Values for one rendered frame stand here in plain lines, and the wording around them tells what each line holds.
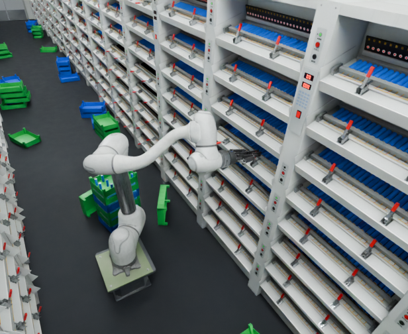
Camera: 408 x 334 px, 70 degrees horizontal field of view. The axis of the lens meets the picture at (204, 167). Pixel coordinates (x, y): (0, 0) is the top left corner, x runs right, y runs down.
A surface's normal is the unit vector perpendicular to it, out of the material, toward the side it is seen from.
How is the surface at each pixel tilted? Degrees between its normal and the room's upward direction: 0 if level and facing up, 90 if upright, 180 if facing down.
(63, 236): 0
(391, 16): 90
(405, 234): 19
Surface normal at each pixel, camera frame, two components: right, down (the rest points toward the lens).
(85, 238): 0.05, -0.80
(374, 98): -0.22, -0.66
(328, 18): -0.84, 0.29
